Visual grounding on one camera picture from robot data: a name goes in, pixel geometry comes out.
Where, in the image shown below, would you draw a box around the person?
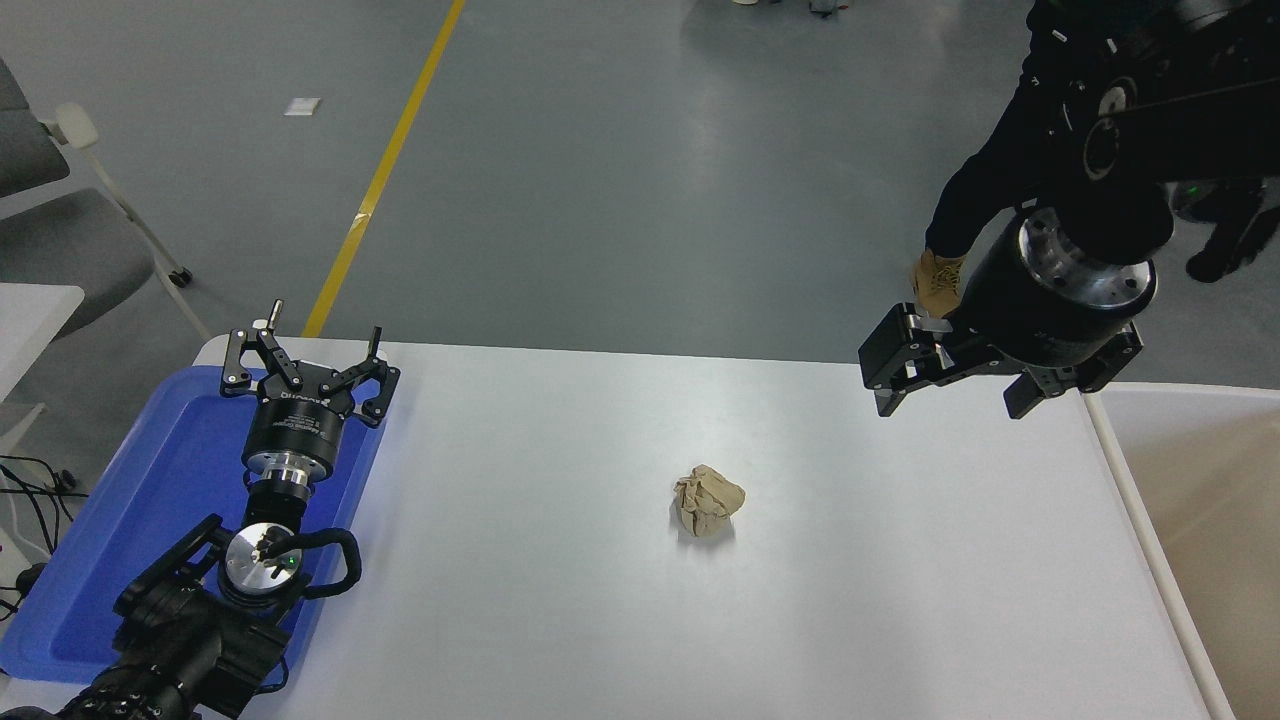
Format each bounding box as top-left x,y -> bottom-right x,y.
912,0 -> 1101,319

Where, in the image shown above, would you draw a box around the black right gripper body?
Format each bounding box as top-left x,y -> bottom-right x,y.
945,222 -> 1143,376

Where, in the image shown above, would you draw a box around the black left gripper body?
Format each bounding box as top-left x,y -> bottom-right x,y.
243,368 -> 361,471

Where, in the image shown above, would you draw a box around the large pale bin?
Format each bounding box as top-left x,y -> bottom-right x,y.
1083,383 -> 1280,720

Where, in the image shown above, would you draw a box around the blue plastic tray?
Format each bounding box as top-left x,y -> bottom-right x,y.
0,365 -> 389,686

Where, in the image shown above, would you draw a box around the tan paper ball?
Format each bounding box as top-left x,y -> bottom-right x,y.
673,464 -> 747,539

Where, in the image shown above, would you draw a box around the black cables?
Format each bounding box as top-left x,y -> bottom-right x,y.
0,455 -> 81,621

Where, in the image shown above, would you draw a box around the white side table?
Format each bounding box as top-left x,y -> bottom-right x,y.
0,283 -> 86,451

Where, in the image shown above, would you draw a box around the grey office chair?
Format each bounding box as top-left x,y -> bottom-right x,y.
0,55 -> 211,341

